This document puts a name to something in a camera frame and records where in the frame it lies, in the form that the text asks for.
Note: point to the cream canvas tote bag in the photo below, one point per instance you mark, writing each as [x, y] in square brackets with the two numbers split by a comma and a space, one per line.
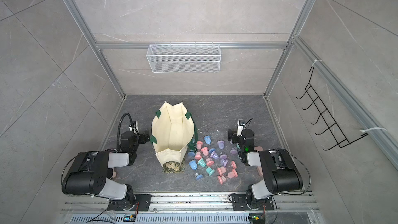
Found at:
[173, 134]

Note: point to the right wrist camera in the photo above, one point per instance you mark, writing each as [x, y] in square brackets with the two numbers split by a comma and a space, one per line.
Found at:
[241, 125]

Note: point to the white wire mesh basket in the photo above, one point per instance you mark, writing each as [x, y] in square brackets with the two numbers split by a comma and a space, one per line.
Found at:
[184, 58]

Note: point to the teal hourglass front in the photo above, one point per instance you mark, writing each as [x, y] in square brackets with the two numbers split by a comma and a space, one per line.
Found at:
[210, 171]

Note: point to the black wire hook rack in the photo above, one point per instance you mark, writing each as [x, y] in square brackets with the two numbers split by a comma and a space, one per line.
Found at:
[339, 138]

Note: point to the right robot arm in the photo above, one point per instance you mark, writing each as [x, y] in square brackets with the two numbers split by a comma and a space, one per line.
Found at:
[279, 172]

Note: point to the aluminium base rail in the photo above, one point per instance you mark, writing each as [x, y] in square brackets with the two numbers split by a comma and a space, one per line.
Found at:
[194, 208]

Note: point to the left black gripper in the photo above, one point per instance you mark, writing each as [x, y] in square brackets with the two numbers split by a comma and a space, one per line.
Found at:
[143, 139]

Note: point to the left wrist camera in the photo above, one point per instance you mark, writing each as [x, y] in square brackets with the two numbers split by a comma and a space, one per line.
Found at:
[134, 126]

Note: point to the blue hourglass lying front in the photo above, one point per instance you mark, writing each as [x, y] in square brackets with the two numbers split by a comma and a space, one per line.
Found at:
[198, 176]

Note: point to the pink hourglass front right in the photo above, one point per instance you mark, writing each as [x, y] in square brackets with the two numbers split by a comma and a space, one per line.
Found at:
[232, 174]

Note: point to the purple hourglass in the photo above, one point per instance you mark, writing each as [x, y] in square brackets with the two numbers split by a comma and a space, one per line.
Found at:
[221, 144]

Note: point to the blue hourglass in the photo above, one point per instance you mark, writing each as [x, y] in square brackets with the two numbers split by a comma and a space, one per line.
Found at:
[193, 165]
[207, 139]
[198, 176]

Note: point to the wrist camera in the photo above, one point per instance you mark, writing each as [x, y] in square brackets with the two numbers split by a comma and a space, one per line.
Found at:
[241, 125]
[134, 126]

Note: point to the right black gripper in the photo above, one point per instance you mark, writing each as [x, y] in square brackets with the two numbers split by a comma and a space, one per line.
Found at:
[233, 135]

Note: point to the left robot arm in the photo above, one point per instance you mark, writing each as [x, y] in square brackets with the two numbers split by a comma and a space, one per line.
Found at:
[91, 173]

